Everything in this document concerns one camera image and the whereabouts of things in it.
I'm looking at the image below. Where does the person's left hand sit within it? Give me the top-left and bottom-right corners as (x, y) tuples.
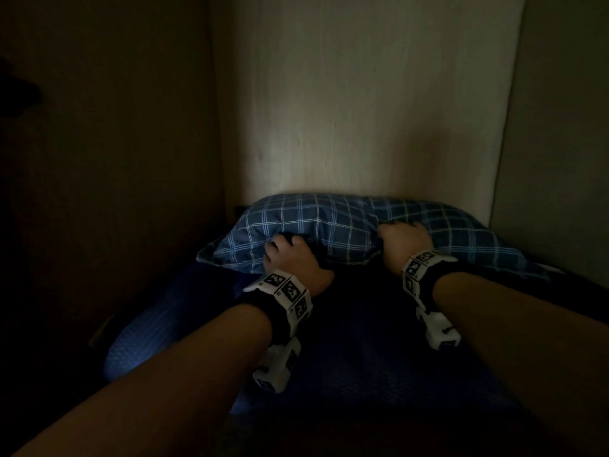
(263, 234), (336, 297)

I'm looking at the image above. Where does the person's right hand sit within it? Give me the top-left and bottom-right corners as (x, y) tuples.
(378, 221), (435, 276)

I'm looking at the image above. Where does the blue plaid pillow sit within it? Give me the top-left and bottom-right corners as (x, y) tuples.
(196, 193), (553, 280)

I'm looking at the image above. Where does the person's right forearm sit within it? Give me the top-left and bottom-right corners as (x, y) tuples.
(430, 272), (609, 457)

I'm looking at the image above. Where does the person's left forearm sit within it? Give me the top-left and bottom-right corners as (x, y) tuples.
(12, 303), (274, 457)

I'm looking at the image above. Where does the dark blue textured bedsheet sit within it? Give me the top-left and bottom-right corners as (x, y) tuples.
(102, 259), (609, 426)

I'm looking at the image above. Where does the black white marker wrist camera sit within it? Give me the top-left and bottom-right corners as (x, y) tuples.
(237, 269), (314, 394)
(401, 250), (462, 351)

